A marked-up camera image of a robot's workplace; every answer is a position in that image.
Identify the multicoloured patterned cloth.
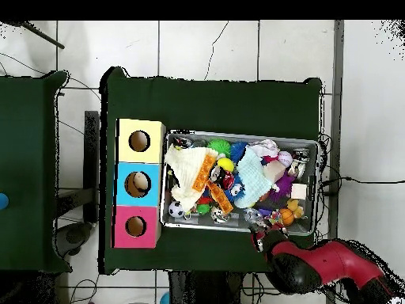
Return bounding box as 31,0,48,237
263,210,286,230

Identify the shallow mesh bin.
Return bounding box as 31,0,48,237
159,129,320,237

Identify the wooden box with three holes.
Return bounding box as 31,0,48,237
112,118,166,249

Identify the orange basketball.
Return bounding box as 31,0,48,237
278,207,296,226

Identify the orange plastic brick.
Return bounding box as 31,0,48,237
206,180,234,215
191,154,218,193

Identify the mint knitted cloth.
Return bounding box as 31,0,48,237
234,146,274,209

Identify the yellow ball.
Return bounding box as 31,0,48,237
217,157,236,173

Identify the white baseball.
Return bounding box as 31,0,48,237
277,150,294,168

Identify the black white soccer ball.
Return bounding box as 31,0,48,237
168,200,185,219

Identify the blue spiky ball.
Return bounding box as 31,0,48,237
229,141,249,164

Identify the green spiky ball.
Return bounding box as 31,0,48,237
206,138,233,158

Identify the cream knitted cloth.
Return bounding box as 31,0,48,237
164,143,219,213

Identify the dark green tablecloth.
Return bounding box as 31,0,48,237
98,65,324,276

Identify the green covered side table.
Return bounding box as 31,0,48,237
0,70,73,274

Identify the dark grey rod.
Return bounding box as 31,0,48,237
18,21,66,50

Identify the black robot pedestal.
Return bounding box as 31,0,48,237
168,270,246,304

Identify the black cable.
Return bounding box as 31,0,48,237
319,176,405,196

